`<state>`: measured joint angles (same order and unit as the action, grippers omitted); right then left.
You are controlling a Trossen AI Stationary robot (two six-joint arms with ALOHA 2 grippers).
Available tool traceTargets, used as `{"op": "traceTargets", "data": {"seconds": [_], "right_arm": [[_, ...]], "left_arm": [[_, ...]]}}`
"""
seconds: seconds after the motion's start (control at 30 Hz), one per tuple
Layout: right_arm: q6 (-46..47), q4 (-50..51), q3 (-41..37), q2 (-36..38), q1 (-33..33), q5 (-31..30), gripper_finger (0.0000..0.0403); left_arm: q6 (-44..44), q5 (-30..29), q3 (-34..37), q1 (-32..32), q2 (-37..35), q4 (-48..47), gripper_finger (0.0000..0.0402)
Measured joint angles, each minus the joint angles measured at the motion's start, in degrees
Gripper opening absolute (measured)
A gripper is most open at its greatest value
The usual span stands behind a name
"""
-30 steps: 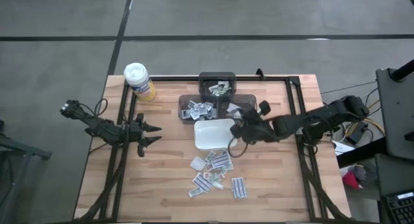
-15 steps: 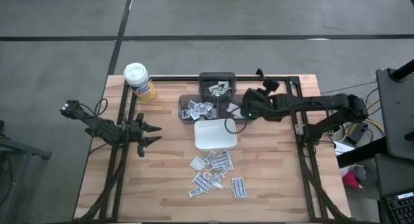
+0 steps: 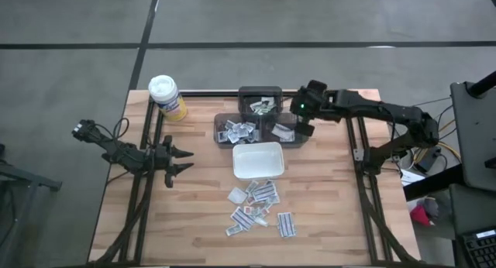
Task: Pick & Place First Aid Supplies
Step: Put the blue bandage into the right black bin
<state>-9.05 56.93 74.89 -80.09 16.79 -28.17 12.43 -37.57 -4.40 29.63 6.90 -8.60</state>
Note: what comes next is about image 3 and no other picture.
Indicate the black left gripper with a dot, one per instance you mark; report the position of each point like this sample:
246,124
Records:
164,159

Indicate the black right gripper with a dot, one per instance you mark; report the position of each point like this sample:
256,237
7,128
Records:
310,103

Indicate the white packet with blue print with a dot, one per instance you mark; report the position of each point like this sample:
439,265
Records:
288,137

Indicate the white printed packet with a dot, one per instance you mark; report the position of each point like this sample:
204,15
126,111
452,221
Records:
231,124
243,218
250,126
234,230
279,129
286,224
252,186

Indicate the green-striped white bandage packet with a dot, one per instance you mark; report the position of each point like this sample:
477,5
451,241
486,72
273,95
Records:
257,106
269,104

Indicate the plain white packet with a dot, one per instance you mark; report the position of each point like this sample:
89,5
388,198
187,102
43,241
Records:
261,221
237,195

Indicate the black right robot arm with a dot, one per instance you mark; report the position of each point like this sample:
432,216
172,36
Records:
387,113

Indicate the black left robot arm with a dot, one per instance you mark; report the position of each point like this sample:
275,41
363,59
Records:
116,152

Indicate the large translucent grey bin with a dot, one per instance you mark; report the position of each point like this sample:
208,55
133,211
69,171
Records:
263,140

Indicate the small translucent grey bin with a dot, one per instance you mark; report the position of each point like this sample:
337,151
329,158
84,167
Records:
246,99

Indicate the white packet with grey text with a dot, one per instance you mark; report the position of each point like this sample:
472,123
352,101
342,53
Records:
253,136

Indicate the yellow white Lysol wipes canister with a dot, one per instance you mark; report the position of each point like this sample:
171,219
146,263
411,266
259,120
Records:
166,95

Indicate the white plastic bin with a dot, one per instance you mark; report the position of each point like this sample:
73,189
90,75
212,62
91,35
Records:
257,161

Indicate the blue-striped white bandage packet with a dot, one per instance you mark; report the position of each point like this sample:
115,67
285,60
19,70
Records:
265,191

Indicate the white paper sheet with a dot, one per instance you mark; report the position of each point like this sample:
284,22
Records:
410,177

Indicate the black power box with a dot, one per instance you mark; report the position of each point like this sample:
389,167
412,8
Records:
426,161

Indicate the red cloth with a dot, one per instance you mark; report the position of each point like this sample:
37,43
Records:
419,215

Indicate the grey metal stand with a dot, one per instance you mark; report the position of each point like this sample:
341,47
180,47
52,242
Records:
23,183

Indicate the dark grey side desk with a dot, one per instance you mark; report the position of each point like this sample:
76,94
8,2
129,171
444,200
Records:
474,136

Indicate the black keyboard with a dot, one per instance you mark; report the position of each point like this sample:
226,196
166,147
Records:
480,250

